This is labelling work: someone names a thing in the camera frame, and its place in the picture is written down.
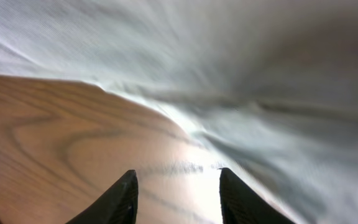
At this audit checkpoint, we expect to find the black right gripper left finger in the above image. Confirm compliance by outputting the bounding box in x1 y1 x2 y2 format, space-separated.
67 170 139 224

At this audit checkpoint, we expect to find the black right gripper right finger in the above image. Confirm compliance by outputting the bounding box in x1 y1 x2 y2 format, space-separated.
219 167 293 224

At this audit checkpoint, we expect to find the light grey t-shirt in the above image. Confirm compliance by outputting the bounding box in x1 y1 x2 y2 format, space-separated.
0 0 358 223

